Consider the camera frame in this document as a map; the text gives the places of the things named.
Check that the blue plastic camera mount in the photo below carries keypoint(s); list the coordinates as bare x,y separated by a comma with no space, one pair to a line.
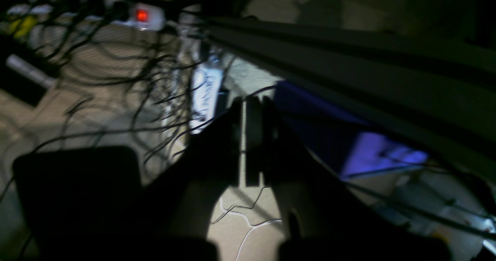
350,153

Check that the white power strip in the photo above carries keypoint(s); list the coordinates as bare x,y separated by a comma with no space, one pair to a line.
145,15

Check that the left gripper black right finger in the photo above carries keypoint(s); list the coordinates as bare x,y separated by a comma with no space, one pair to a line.
322,219

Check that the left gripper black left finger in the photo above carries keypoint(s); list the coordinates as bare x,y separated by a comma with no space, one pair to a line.
170,219

